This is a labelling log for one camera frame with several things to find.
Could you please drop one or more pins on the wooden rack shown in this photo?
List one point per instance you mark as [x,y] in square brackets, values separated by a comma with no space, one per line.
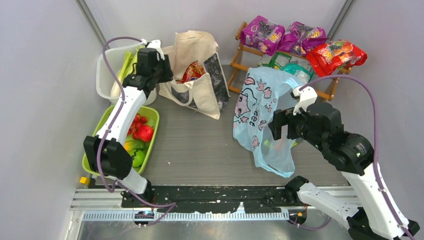
[282,78]

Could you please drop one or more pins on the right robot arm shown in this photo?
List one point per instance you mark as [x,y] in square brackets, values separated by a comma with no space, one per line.
[377,217]

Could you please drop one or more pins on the green white snack bag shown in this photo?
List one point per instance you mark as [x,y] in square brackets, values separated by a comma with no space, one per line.
[277,61]

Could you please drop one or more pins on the canvas tote bag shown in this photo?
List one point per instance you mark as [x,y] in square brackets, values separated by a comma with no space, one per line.
[198,82]

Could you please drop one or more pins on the white plastic basket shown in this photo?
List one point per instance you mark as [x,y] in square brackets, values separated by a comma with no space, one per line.
[104,78]

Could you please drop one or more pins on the teal snack bag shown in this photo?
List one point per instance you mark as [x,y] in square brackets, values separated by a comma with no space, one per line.
[301,69]

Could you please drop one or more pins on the red lychee bunch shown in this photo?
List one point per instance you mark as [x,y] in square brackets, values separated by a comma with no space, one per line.
[138,121]

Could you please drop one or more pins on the red fruit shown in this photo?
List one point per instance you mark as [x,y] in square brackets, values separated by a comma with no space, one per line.
[145,133]

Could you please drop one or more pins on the blue plastic grocery bag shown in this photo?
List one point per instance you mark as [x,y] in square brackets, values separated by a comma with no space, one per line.
[254,110]

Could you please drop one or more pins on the green orange mango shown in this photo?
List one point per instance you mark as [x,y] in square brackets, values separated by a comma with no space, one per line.
[134,144]

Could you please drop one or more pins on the green plastic tray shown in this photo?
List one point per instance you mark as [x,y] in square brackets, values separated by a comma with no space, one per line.
[153,119]

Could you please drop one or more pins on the green celery bunch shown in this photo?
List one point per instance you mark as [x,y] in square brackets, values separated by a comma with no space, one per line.
[131,69]

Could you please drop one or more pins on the green custard apple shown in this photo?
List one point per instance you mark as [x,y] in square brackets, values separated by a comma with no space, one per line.
[138,157]

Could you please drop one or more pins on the purple snack bag right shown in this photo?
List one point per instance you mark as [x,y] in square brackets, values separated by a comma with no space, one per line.
[299,39]

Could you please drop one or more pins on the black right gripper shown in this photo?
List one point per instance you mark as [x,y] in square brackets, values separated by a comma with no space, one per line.
[280,117]

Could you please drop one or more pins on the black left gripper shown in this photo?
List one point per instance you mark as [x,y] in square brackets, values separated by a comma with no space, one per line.
[169,74]

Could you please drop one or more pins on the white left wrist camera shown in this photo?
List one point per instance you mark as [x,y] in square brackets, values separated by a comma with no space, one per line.
[154,44]

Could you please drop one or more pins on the red fruit candy bag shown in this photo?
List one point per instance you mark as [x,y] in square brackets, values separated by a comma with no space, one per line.
[328,57]

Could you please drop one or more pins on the purple snack bag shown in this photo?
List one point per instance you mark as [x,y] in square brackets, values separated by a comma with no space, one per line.
[299,39]
[263,35]

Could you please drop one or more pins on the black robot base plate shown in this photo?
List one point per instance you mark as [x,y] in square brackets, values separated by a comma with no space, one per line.
[213,199]

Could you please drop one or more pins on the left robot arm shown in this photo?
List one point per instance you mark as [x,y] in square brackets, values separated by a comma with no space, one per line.
[105,150]

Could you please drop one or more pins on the purple snack bag left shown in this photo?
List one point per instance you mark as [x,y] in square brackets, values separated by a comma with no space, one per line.
[263,35]

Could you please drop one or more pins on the yellow toy block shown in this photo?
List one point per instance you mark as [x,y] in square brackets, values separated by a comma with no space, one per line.
[84,180]

